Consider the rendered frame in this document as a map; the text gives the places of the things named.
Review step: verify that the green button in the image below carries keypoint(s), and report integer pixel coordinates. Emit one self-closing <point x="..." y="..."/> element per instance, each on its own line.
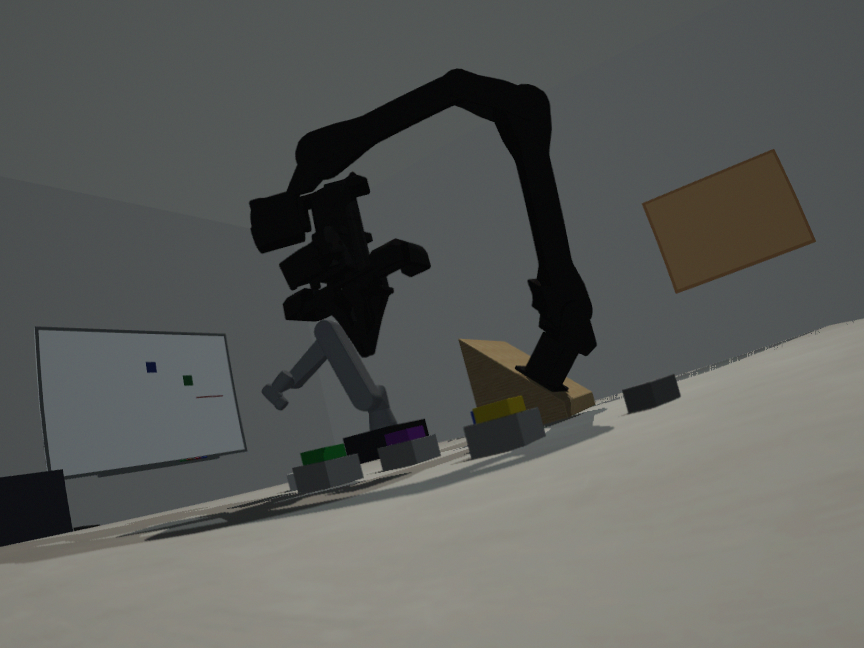
<point x="326" y="467"/>

